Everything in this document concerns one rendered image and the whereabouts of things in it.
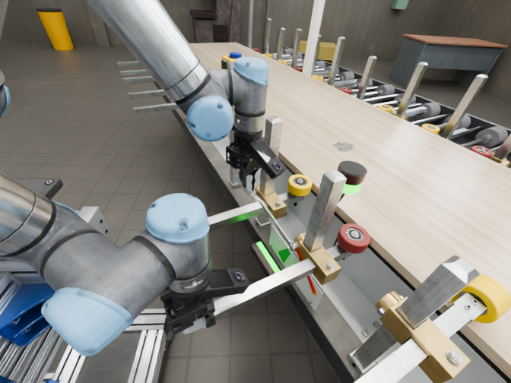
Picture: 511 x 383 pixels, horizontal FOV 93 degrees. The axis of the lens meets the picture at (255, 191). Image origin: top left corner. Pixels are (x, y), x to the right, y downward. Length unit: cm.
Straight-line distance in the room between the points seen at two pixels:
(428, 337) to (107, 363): 114
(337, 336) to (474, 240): 46
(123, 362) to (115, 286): 102
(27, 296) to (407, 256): 84
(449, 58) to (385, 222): 575
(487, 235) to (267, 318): 105
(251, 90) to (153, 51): 23
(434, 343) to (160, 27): 63
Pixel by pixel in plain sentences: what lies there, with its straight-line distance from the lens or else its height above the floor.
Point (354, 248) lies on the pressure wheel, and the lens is 69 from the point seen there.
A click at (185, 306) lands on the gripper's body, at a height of 96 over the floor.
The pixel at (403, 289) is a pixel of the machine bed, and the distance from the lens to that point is 83.
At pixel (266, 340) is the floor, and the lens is 148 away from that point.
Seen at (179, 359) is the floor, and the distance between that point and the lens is 147.
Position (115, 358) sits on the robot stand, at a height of 21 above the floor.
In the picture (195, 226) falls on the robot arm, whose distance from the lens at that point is 31.
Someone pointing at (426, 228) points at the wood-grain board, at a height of 90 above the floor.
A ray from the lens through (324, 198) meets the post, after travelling 55.
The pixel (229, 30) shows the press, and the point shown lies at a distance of 653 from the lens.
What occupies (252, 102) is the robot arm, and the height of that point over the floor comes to 120.
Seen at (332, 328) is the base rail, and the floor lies 70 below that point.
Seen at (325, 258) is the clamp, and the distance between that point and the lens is 67.
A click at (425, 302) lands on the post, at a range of 49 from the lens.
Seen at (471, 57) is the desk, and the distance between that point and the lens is 667.
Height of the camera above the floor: 140
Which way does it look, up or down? 40 degrees down
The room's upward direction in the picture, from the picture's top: 4 degrees clockwise
